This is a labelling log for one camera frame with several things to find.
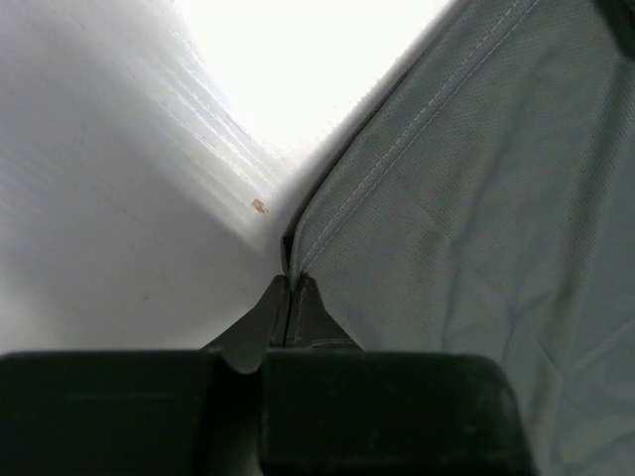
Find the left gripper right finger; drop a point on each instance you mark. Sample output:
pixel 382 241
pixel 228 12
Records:
pixel 330 408

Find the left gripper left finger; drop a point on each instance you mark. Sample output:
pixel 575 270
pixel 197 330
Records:
pixel 135 412

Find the dark grey t shirt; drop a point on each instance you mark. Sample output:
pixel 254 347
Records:
pixel 488 208

